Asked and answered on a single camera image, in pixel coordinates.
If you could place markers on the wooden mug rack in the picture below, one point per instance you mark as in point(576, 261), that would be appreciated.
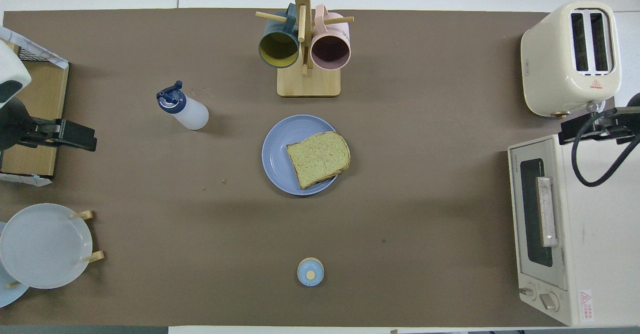
point(309, 81)

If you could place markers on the clear bottle with blue cap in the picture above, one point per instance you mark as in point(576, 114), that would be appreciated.
point(187, 111)

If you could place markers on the dark teal mug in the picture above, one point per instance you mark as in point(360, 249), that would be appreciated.
point(278, 49)

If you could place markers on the wooden shelf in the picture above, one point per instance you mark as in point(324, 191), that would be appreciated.
point(45, 89)

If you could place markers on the pink mug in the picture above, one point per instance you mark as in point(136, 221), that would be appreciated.
point(330, 49)

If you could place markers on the light blue plate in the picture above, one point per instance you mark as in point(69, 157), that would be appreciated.
point(7, 296)

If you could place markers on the grey plate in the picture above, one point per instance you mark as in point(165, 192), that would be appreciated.
point(45, 246)

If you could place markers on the brown table mat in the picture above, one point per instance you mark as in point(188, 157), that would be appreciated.
point(425, 49)

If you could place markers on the wooden plate rack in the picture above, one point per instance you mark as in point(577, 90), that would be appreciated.
point(82, 215)

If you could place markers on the cream two-slot toaster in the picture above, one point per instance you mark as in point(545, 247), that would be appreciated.
point(550, 59)

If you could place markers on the bread slice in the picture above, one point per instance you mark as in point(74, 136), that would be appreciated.
point(317, 159)

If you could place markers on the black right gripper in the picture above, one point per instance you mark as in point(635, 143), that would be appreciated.
point(617, 121)

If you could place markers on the blue round plate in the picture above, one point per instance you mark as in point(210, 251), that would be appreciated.
point(275, 154)

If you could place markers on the white toaster oven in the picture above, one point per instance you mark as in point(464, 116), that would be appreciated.
point(600, 234)

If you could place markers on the small blue round container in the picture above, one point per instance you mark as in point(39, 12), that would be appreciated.
point(310, 272)

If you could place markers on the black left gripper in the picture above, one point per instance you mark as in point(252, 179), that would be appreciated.
point(20, 124)

